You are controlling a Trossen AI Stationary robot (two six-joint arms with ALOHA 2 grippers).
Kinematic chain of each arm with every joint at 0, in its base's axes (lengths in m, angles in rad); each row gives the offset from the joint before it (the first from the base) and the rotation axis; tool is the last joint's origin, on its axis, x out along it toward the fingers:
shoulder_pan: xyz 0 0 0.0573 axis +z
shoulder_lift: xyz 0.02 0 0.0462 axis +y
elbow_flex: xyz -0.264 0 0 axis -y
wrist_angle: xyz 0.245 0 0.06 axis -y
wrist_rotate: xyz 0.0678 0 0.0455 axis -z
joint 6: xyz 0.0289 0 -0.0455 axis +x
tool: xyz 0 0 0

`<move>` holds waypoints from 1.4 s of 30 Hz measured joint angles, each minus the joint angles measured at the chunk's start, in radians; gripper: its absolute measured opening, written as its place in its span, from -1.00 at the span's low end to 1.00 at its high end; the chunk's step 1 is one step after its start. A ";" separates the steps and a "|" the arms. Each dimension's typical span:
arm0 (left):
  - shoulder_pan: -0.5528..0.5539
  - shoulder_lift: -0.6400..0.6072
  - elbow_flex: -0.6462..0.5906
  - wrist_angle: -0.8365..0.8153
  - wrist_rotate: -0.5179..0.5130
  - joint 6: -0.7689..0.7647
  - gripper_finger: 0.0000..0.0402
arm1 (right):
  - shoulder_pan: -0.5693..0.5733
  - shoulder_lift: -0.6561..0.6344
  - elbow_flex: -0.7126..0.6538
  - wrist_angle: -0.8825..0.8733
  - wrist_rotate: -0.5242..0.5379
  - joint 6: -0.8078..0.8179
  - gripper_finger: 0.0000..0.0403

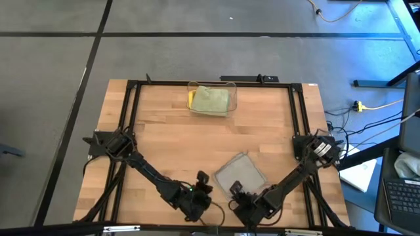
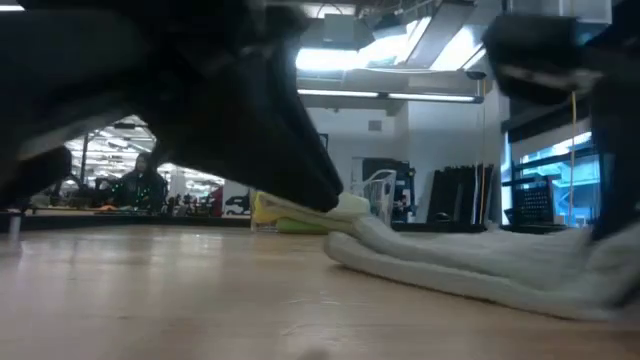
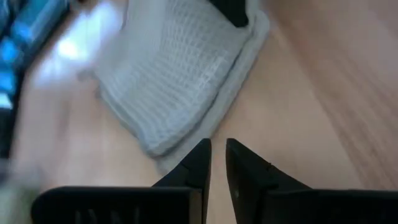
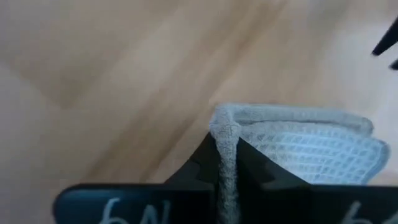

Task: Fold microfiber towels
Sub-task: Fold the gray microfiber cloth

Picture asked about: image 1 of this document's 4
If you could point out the pale green microfiber towel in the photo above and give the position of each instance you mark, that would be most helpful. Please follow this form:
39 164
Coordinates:
211 100

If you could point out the black aluminium table frame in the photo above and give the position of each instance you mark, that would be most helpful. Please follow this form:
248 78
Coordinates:
164 83

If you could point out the clear plastic bin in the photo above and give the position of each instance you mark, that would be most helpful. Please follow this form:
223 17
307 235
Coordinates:
233 95

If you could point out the grey microfiber towel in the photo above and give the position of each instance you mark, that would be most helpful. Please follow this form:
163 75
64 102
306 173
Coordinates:
241 173

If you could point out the yellow microfiber towel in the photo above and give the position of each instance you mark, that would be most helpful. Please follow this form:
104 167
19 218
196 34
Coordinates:
191 98

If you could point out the pale crumpled cloth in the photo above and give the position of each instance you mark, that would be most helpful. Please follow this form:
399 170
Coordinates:
407 165

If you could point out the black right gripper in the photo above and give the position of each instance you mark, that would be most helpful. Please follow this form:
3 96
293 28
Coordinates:
249 206

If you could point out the white flat box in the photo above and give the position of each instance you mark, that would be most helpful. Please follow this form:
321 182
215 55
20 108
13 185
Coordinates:
359 177

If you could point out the dark desk leg frame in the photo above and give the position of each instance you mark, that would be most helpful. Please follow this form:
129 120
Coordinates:
370 83

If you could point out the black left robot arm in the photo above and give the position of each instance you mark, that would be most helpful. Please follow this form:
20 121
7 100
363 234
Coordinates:
144 170

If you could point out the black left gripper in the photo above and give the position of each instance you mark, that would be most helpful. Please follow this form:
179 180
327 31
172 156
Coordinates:
197 200

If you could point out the silver metal bracket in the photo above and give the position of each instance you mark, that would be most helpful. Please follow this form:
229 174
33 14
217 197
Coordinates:
121 228
303 232

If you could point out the grey flat panel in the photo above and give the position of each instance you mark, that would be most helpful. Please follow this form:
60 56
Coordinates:
410 124

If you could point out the black crossbar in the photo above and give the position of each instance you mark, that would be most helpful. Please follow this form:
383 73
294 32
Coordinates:
49 229

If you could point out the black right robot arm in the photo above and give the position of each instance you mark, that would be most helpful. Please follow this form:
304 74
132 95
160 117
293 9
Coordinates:
302 170

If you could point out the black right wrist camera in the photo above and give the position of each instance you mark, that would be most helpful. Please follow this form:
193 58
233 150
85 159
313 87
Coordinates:
236 187

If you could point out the black clamp bar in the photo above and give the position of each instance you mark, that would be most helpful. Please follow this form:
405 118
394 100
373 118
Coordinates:
249 78

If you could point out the dark grey laptop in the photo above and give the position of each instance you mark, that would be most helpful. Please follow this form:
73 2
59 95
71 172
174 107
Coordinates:
403 196

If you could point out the grey floor object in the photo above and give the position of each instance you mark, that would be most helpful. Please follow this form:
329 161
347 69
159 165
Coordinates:
10 150

